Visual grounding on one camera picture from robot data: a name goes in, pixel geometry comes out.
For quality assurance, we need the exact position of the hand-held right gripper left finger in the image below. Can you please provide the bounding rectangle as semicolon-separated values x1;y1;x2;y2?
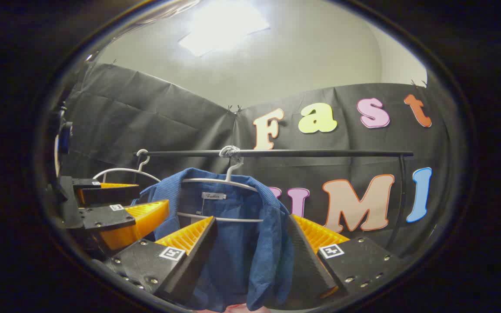
103;216;217;307

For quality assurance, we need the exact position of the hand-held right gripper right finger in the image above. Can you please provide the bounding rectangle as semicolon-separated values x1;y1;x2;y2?
272;214;403;310

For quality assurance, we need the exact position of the white plastic hanger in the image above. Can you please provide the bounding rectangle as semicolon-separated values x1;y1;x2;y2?
177;146;265;223
93;149;161;183

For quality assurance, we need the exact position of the black backdrop cloth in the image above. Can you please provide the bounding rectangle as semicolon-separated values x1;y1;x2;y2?
59;63;455;261

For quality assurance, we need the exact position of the blue corduroy shirt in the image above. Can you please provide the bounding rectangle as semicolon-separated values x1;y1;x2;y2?
131;167;294;313

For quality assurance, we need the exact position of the black clothes rack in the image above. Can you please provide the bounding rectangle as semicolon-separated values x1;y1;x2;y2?
133;149;414;250

